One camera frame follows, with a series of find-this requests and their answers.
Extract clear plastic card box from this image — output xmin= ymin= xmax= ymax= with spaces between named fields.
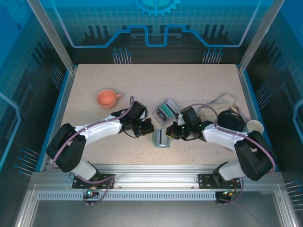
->
xmin=152 ymin=98 xmax=180 ymax=126

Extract grey striped card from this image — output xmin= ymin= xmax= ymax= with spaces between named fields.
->
xmin=165 ymin=99 xmax=178 ymax=111
xmin=158 ymin=129 xmax=167 ymax=145

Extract green card holder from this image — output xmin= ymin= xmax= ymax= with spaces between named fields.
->
xmin=151 ymin=129 xmax=171 ymax=149

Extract teal card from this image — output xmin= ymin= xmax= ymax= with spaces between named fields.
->
xmin=160 ymin=104 xmax=175 ymax=118

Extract orange ceramic cup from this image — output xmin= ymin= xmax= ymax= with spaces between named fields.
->
xmin=96 ymin=89 xmax=123 ymax=109

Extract beige cloth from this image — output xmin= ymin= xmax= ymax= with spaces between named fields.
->
xmin=197 ymin=93 xmax=237 ymax=120

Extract white paper cup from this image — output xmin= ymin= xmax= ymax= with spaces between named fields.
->
xmin=247 ymin=120 xmax=264 ymax=135

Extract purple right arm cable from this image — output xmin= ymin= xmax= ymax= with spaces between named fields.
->
xmin=189 ymin=103 xmax=277 ymax=206

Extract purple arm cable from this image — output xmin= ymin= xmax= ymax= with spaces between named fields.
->
xmin=51 ymin=96 xmax=135 ymax=206
xmin=189 ymin=103 xmax=277 ymax=206

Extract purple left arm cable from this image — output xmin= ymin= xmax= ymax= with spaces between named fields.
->
xmin=51 ymin=96 xmax=135 ymax=206

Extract aluminium front rail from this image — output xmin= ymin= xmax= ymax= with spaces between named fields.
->
xmin=30 ymin=164 xmax=284 ymax=192

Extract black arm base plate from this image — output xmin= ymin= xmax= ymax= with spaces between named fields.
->
xmin=72 ymin=174 xmax=116 ymax=190
xmin=197 ymin=173 xmax=242 ymax=189

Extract aluminium side rail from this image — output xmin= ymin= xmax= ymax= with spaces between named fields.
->
xmin=236 ymin=66 xmax=272 ymax=172
xmin=39 ymin=67 xmax=78 ymax=172

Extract slotted grey cable duct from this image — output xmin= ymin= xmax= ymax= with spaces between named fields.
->
xmin=37 ymin=192 xmax=217 ymax=201

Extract aluminium frame post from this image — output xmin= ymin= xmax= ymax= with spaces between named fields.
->
xmin=238 ymin=0 xmax=286 ymax=73
xmin=26 ymin=0 xmax=78 ymax=71

